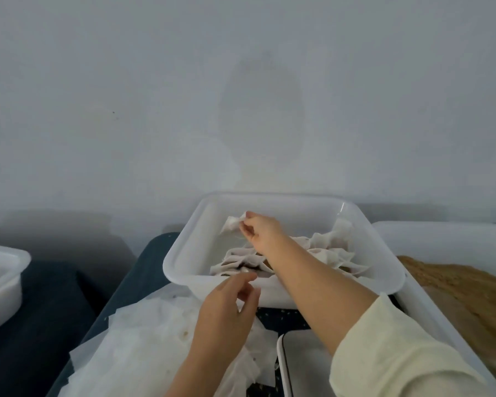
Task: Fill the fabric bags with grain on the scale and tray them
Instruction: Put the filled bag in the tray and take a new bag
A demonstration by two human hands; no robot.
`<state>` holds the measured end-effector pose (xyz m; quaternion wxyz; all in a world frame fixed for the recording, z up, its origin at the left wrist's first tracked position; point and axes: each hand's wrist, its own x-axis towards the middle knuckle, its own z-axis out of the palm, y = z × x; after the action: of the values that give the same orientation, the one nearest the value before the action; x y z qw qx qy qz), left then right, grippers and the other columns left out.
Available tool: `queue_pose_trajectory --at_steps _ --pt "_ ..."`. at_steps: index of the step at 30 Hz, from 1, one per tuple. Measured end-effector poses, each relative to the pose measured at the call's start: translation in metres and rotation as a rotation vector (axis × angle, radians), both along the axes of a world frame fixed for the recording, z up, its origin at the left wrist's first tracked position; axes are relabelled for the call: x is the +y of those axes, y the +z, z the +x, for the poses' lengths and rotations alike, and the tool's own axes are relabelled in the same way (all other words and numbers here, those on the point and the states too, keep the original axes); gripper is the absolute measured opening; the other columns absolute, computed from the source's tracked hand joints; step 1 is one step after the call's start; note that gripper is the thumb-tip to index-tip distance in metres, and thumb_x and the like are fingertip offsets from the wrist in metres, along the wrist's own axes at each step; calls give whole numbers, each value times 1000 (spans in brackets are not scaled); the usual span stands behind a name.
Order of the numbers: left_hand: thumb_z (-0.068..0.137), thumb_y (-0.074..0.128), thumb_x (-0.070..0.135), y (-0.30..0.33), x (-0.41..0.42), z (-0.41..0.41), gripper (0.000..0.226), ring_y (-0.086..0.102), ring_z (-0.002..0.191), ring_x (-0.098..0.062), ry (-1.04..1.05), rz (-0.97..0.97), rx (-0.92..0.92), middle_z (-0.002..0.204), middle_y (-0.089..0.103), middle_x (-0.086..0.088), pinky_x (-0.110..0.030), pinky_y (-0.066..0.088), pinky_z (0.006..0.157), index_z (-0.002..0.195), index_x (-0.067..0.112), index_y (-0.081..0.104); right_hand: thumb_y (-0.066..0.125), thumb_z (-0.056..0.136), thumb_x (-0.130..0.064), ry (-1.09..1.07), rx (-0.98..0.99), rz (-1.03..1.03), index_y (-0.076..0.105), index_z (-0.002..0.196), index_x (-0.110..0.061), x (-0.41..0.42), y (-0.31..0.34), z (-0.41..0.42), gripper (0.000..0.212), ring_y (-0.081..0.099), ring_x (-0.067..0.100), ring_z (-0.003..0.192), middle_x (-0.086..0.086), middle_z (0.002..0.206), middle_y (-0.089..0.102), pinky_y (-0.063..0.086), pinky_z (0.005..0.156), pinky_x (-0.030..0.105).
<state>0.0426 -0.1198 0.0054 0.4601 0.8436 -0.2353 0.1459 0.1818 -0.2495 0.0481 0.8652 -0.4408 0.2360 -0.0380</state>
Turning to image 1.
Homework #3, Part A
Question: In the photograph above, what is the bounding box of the person's left hand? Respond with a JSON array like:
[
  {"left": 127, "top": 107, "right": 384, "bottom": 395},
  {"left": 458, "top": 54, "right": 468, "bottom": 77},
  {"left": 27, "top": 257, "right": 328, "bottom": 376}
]
[{"left": 188, "top": 271, "right": 262, "bottom": 369}]

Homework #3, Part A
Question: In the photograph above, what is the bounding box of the person's right hand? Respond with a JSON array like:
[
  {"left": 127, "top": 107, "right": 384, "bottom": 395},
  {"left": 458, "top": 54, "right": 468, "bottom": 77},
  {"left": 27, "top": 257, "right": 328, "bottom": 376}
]
[{"left": 239, "top": 211, "right": 292, "bottom": 257}]

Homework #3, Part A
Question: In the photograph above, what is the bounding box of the white mesh bag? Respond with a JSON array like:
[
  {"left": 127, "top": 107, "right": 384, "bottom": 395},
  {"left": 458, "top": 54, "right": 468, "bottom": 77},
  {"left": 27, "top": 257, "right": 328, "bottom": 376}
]
[{"left": 220, "top": 212, "right": 249, "bottom": 237}]

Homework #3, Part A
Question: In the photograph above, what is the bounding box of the white plastic tub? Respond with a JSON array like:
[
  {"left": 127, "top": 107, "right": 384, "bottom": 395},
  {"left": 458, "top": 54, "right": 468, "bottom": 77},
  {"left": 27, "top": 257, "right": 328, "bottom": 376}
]
[{"left": 163, "top": 192, "right": 407, "bottom": 309}]

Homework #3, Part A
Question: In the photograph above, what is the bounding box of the pile of white bags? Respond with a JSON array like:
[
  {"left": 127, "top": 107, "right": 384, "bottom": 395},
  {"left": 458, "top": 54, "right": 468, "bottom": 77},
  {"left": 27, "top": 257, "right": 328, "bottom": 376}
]
[{"left": 58, "top": 283, "right": 281, "bottom": 397}]

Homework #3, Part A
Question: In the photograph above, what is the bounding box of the white tray of grain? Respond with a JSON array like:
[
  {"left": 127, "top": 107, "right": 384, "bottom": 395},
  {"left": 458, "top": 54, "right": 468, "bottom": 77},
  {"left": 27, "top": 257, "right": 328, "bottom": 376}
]
[{"left": 370, "top": 221, "right": 496, "bottom": 397}]

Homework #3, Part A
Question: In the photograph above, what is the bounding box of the brown grain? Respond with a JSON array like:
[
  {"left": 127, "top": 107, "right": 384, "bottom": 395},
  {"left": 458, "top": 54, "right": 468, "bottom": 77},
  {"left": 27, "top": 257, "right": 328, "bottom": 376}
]
[{"left": 397, "top": 255, "right": 496, "bottom": 394}]

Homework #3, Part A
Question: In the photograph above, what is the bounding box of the white digital kitchen scale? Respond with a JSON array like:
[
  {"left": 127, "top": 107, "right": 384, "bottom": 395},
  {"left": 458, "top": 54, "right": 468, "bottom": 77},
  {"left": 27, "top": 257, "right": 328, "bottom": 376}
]
[{"left": 276, "top": 328, "right": 342, "bottom": 397}]

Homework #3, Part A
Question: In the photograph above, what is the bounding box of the dark blue tablecloth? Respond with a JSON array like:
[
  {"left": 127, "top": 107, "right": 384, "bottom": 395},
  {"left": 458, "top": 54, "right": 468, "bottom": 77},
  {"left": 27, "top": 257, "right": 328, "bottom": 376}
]
[
  {"left": 45, "top": 231, "right": 496, "bottom": 397},
  {"left": 0, "top": 259, "right": 137, "bottom": 397}
]

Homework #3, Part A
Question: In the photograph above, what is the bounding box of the white sleeve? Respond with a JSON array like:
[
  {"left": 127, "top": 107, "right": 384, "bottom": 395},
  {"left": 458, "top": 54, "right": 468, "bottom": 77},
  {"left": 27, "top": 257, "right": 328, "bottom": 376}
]
[{"left": 328, "top": 295, "right": 496, "bottom": 397}]

